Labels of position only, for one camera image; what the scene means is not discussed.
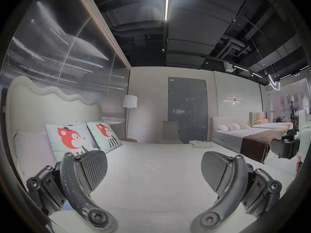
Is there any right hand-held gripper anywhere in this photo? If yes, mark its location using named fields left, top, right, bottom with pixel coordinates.
left=270, top=109, right=311, bottom=160

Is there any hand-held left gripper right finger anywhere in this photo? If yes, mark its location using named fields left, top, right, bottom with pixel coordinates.
left=190, top=151, right=282, bottom=233

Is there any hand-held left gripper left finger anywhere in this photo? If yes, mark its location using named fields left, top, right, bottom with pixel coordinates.
left=26, top=150, right=118, bottom=233

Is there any bed with ribbed beige headboard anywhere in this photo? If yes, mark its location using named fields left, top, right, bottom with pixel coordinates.
left=249, top=111, right=294, bottom=131

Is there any bed with brown throw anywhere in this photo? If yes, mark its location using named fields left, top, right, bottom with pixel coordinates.
left=210, top=117, right=290, bottom=164

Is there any pale green fox cushion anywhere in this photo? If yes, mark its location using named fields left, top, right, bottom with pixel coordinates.
left=86, top=122, right=122, bottom=154
left=44, top=124, right=100, bottom=163

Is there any folded white cloth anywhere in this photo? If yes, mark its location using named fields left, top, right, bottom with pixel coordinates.
left=189, top=140, right=214, bottom=149

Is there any pink and white pillow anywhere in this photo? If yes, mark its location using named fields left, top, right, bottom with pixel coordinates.
left=218, top=123, right=241, bottom=132

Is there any bed with beige sheet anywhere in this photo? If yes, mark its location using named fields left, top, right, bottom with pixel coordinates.
left=15, top=140, right=300, bottom=233

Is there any beige chair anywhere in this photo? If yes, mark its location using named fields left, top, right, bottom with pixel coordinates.
left=161, top=120, right=184, bottom=144

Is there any grey double door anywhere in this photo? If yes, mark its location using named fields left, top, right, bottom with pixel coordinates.
left=167, top=76, right=208, bottom=144

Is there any wavy padded beige headboard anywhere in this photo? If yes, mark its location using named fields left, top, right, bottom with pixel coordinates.
left=5, top=75, right=102, bottom=160

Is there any floor lamp with white shade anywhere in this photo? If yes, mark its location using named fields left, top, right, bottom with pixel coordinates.
left=122, top=95, right=138, bottom=143

